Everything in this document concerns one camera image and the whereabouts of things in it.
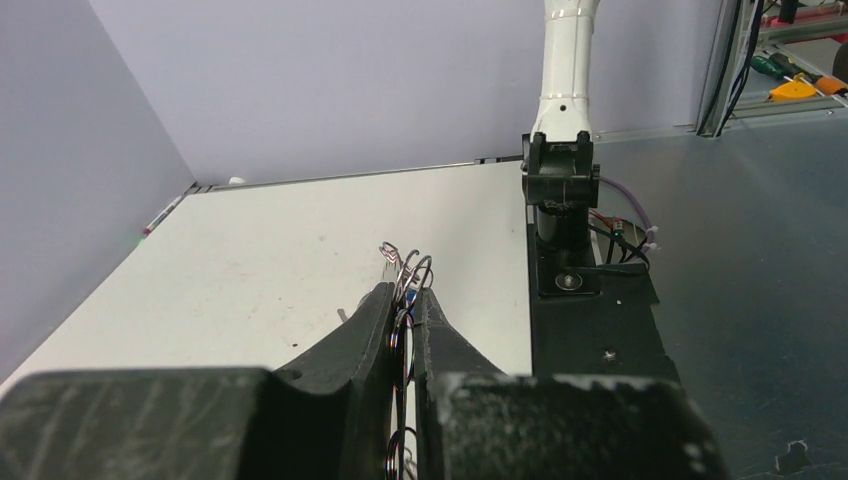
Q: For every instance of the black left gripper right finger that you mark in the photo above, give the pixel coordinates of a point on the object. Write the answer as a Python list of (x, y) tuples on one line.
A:
[(474, 421)]

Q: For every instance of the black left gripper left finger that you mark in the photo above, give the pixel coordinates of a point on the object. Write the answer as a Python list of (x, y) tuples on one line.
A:
[(323, 415)]

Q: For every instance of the large metal keyring with rings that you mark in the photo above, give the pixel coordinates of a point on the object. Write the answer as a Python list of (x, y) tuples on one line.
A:
[(409, 274)]

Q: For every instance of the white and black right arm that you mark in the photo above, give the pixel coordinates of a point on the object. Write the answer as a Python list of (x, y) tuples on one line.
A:
[(560, 180)]

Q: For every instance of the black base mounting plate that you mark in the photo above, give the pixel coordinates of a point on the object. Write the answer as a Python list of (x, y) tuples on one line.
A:
[(612, 333)]

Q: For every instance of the red and white marker pen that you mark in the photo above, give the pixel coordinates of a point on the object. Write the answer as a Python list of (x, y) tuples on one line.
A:
[(161, 216)]

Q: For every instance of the orange handled tool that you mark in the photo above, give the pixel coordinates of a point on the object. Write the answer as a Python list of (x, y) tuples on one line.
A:
[(793, 90)]

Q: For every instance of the aluminium table frame rail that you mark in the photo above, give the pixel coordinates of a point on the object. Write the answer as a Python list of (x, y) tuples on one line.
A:
[(736, 36)]

